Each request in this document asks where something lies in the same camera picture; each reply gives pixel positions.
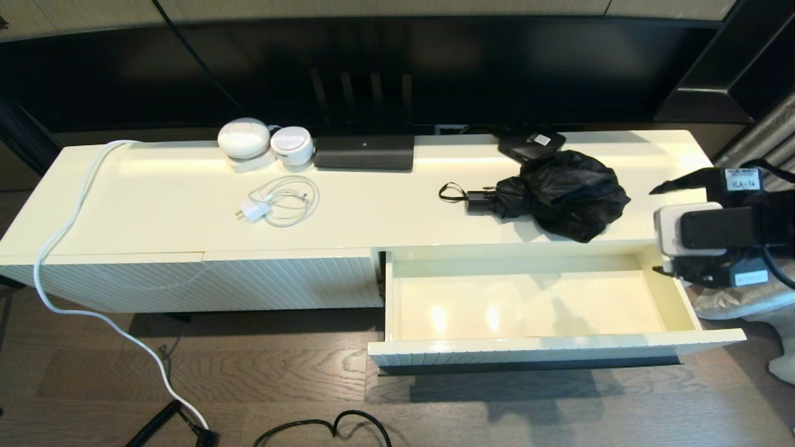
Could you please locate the black umbrella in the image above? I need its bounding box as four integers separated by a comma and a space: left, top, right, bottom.
438, 150, 632, 243

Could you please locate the white fluted drawer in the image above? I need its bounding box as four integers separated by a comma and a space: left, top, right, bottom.
368, 245, 747, 375

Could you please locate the white tv cabinet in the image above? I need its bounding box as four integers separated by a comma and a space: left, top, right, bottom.
0, 129, 766, 314

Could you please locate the black shelf unit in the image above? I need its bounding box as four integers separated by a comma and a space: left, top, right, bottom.
652, 0, 795, 125

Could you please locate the small black set-top box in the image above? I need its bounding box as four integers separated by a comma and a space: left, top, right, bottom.
497, 129, 567, 163

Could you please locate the black television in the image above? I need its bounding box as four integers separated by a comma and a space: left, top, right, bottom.
0, 16, 737, 134

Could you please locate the black router with antennas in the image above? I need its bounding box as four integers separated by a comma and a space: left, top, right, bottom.
309, 67, 415, 171

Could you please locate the small white round device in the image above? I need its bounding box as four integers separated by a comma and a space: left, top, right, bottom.
271, 126, 314, 167

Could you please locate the white charger adapter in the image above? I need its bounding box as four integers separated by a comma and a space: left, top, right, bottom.
235, 199, 273, 224

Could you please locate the large white round device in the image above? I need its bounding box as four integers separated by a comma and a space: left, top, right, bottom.
217, 117, 278, 174

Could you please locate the black power plug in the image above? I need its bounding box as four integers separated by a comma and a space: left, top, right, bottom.
177, 407, 219, 447

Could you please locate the dark grey curtain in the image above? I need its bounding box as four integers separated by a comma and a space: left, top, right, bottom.
0, 93, 63, 178

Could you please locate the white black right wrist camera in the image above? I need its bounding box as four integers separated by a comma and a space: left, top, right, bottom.
653, 202, 756, 257

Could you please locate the black floor cable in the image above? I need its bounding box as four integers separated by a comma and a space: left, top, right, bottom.
253, 410, 392, 447

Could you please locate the thin white charging cable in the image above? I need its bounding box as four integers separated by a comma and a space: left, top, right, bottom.
248, 175, 320, 228

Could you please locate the thin black wall cable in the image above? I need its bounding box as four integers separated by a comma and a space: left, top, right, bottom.
152, 0, 246, 115

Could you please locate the black coiled cable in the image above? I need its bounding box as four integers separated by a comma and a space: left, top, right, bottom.
126, 399, 184, 447

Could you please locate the thick white power cord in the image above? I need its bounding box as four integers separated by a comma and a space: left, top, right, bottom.
33, 140, 209, 432

